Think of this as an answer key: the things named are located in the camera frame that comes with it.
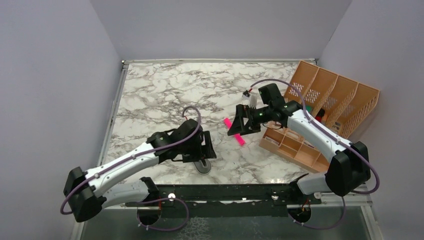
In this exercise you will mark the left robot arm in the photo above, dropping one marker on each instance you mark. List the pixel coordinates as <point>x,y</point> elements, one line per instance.
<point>87,192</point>

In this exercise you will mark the red cap bottle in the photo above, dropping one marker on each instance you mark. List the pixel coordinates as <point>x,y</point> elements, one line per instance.
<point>320,115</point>

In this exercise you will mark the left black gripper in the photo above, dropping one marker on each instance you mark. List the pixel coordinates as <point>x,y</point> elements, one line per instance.
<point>205,151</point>

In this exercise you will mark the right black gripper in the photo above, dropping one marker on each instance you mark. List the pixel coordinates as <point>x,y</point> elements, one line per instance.
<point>238,126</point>

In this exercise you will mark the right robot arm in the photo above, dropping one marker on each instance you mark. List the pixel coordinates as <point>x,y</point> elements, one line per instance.
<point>349,165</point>

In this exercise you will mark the grey canvas sneaker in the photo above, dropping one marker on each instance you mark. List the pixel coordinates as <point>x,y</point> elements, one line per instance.
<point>203,167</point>

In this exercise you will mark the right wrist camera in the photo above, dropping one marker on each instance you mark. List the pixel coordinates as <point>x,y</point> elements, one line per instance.
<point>252,99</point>

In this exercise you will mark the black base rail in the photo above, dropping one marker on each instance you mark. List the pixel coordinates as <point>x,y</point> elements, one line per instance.
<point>224,200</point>

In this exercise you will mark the orange plastic organizer tray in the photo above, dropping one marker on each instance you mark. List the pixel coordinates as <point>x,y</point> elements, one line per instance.
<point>346,102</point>

